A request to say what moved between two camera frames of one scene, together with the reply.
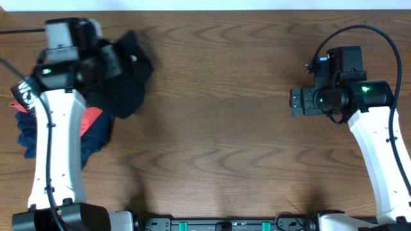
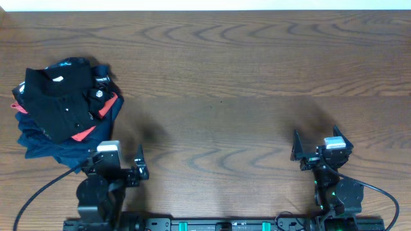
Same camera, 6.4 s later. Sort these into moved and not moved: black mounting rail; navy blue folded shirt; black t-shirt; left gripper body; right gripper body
Moved: left gripper body; black t-shirt; right gripper body
Not moved: navy blue folded shirt; black mounting rail
